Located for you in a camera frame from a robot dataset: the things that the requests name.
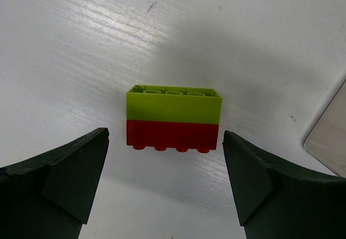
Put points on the lime and red lego block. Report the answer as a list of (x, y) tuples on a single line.
[(181, 118)]

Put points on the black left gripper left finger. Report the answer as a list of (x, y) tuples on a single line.
[(51, 195)]

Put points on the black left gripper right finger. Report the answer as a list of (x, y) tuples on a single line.
[(275, 198)]

